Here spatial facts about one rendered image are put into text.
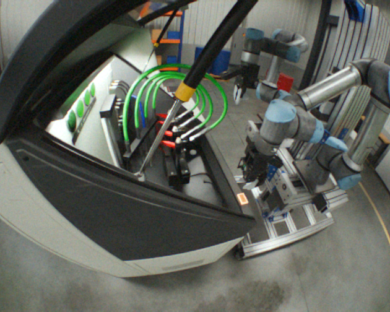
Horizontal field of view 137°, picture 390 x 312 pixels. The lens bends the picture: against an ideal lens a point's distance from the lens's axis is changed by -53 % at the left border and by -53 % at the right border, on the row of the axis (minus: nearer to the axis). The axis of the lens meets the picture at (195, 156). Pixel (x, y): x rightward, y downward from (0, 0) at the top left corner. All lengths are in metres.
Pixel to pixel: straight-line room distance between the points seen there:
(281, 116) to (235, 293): 1.46
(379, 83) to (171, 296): 1.75
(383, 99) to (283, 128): 0.39
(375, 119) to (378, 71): 0.16
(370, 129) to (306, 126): 0.30
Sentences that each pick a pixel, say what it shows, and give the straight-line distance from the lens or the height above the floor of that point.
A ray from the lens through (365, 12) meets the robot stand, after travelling 1.12.
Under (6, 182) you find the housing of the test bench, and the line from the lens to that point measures 0.35.
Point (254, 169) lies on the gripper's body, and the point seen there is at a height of 1.19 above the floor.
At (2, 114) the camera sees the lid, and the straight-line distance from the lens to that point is 0.21.
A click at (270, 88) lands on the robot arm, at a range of 1.14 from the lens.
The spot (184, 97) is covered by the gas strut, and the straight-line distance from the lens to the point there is 0.19.
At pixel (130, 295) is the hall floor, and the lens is 1.59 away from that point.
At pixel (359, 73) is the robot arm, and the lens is 0.70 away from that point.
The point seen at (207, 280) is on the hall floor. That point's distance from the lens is 1.55.
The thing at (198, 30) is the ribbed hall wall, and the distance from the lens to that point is 7.13.
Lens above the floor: 1.53
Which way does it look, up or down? 43 degrees down
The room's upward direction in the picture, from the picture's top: 8 degrees clockwise
